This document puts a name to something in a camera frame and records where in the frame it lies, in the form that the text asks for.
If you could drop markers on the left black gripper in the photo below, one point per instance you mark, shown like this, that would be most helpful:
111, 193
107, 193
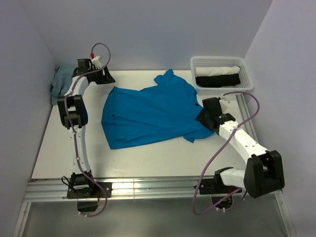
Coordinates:
107, 78

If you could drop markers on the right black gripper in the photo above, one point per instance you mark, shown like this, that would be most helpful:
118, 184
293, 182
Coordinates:
201, 117

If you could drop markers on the bright blue t-shirt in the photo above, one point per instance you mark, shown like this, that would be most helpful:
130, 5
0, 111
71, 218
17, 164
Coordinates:
162, 112

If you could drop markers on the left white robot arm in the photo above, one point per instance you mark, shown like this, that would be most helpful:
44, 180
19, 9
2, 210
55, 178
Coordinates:
74, 118

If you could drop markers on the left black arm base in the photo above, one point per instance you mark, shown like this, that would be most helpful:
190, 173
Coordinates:
86, 191

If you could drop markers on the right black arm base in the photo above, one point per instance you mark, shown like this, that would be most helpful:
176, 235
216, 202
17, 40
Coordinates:
215, 186

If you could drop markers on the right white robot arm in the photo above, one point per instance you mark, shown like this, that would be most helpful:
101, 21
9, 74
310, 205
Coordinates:
263, 173

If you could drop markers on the black rolled t-shirt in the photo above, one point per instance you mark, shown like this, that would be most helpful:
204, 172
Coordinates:
218, 81

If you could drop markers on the grey-blue crumpled t-shirt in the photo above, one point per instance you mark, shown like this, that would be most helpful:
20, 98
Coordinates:
61, 82

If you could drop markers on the white rolled t-shirt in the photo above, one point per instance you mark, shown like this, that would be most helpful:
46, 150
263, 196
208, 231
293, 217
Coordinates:
216, 71

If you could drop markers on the white perforated plastic basket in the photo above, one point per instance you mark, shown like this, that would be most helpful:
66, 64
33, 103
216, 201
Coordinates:
246, 81

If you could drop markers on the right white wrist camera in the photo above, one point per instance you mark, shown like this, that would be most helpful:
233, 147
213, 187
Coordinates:
224, 104

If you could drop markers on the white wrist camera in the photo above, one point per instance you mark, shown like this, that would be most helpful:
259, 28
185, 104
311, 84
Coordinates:
224, 104
96, 61

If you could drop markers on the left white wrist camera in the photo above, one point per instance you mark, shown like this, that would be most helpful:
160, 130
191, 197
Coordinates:
96, 61

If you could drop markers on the aluminium front rail frame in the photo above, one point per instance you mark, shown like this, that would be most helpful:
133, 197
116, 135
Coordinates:
153, 207

